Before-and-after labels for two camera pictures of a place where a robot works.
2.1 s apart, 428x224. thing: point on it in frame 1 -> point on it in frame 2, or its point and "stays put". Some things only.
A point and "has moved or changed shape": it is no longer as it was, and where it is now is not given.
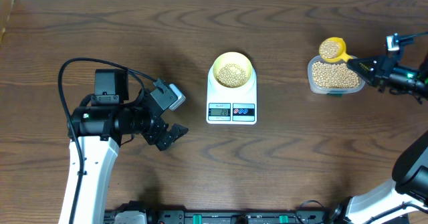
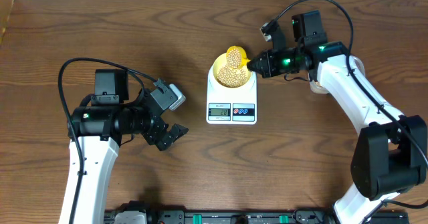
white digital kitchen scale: x=231 y=105 stays put
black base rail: x=134 y=212 stays put
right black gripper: x=381 y=67 -> x=267 y=57
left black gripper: x=154 y=134 stays put
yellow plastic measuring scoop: x=333 y=49 has moved or changed shape
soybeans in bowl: x=231 y=75 stays put
